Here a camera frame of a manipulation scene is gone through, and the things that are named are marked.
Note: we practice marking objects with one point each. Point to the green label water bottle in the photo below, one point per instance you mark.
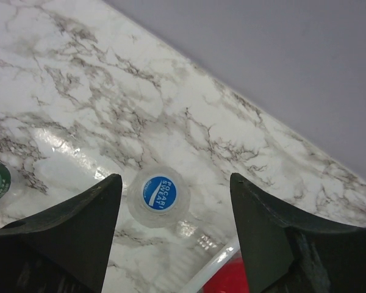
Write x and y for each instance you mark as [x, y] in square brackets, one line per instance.
[11, 185]

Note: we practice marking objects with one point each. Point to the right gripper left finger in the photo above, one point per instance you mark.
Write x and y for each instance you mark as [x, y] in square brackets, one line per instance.
[64, 248]

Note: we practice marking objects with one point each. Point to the white plastic fruit basket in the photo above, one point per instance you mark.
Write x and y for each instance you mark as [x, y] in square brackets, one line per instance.
[213, 266]

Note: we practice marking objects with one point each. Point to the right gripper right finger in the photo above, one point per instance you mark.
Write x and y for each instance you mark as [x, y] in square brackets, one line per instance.
[286, 249]

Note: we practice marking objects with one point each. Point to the clear unlabeled plastic bottle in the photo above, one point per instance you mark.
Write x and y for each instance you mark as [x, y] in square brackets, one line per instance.
[152, 219]

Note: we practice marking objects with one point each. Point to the blue white bottle cap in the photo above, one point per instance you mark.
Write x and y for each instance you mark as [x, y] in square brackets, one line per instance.
[159, 193]

